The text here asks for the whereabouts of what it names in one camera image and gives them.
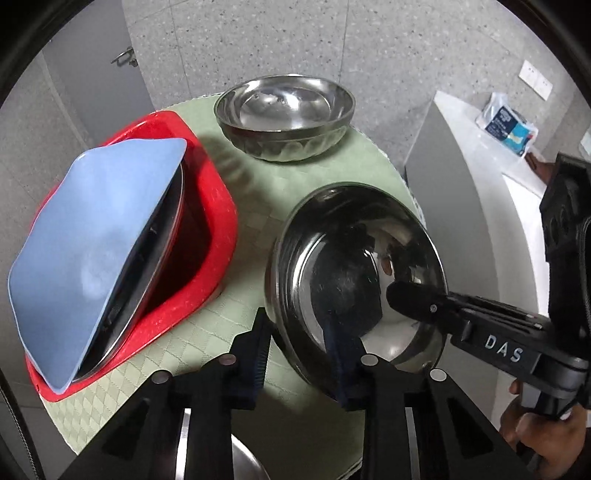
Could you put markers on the person's right hand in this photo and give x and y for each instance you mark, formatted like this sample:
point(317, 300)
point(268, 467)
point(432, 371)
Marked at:
point(564, 445)

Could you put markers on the grey door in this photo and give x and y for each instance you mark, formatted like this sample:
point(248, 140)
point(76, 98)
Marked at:
point(100, 98)

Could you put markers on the green table mat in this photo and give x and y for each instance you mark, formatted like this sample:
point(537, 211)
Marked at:
point(295, 431)

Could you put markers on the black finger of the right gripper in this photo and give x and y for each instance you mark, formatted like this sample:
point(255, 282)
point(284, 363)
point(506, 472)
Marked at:
point(429, 304)

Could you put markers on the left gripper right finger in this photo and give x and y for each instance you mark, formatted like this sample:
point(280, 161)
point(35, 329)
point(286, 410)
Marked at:
point(417, 426)

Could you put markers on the red plastic tray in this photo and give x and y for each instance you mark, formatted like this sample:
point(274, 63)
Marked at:
point(200, 253)

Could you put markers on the white counter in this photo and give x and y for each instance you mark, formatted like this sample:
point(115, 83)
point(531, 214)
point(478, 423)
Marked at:
point(481, 206)

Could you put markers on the metal door handle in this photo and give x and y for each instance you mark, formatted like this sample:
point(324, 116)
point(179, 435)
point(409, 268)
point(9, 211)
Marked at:
point(126, 57)

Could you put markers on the blue plastic plate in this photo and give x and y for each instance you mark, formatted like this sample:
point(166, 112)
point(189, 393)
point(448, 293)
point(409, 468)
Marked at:
point(81, 242)

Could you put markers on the blue white tissue pack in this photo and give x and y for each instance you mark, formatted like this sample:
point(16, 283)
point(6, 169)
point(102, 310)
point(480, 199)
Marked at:
point(507, 125)

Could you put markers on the white wall socket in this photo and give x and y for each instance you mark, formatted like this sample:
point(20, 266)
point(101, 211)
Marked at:
point(533, 78)

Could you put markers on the brown object on counter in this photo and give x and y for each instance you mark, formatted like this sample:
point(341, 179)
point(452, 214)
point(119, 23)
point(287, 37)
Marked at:
point(543, 170)

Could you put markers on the steel bowl bottom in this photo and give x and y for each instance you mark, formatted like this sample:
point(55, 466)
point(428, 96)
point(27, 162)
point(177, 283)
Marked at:
point(245, 464)

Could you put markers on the large steel bowl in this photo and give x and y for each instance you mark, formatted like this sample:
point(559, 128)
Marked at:
point(138, 281)

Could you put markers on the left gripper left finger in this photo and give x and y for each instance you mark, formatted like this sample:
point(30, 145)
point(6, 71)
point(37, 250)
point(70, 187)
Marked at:
point(179, 427)

